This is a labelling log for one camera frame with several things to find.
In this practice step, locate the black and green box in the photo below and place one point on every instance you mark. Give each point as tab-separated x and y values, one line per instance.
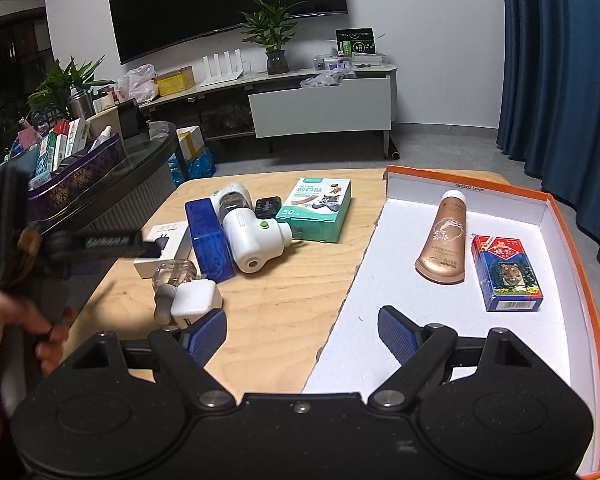
356	42

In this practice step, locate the black rolled tube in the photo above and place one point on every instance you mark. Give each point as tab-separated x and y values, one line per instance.
395	150

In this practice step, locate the black charger plug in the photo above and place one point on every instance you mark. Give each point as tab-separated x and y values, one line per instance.
267	206

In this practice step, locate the metal cup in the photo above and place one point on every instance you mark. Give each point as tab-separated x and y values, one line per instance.
82	105

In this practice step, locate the blue plastic bag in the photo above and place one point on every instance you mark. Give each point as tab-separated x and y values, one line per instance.
200	165

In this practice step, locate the blue plastic box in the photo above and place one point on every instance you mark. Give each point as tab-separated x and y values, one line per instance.
207	245

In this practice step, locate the blue tiger-print card box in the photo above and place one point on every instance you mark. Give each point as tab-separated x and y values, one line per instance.
505	275

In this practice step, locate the rose gold cosmetic tube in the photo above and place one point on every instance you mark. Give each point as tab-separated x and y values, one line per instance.
442	245

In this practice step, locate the white and yellow carton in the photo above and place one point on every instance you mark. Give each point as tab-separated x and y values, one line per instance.
190	145

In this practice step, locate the potted plant in dark vase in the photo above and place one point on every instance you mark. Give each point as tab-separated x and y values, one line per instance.
275	30

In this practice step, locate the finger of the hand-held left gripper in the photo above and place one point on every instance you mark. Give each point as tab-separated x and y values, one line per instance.
120	245

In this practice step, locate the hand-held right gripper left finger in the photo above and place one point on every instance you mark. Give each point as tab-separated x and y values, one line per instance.
207	332

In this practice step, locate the person's left hand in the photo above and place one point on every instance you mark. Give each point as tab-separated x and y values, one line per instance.
0	310

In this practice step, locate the white and red plastic bag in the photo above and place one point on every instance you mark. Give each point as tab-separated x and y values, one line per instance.
137	85

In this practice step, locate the blue curtain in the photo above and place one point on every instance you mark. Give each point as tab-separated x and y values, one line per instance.
560	85

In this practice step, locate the white charger packaging box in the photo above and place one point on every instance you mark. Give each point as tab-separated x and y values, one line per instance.
176	237

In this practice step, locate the white antenna router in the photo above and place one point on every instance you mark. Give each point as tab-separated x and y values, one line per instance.
220	77

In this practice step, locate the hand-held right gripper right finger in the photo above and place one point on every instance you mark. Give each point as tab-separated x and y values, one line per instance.
396	332

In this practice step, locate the white power adapter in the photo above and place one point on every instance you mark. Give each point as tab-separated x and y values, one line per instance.
195	300

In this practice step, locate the white television stand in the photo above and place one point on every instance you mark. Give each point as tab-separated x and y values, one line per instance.
320	107

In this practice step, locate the small black box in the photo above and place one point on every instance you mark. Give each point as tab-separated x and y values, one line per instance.
131	119

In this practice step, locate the black wall television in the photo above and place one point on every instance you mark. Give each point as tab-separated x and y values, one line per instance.
220	5

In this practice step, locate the orange-edged white cardboard box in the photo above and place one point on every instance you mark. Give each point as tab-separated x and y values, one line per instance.
380	260

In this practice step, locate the teal bandage box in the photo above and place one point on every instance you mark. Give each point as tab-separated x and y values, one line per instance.
312	210

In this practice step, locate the leafy green houseplant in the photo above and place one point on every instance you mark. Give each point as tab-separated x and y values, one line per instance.
62	80

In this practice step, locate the clear crumpled plastic bag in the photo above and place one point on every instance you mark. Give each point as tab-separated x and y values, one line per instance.
327	80

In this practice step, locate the purple patterned storage box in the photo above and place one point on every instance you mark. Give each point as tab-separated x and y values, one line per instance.
87	172

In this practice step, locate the beige cardboard box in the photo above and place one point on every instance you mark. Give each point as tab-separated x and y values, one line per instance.
104	119

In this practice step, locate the yellow cardboard box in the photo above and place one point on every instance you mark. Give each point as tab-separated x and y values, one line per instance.
176	82

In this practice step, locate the pile of medicine boxes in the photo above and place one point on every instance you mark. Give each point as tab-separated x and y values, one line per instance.
55	150

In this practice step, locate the black glass coffee table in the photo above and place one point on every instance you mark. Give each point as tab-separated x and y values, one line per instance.
140	170

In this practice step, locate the clear acrylic box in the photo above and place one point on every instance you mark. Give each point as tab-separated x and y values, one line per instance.
372	60

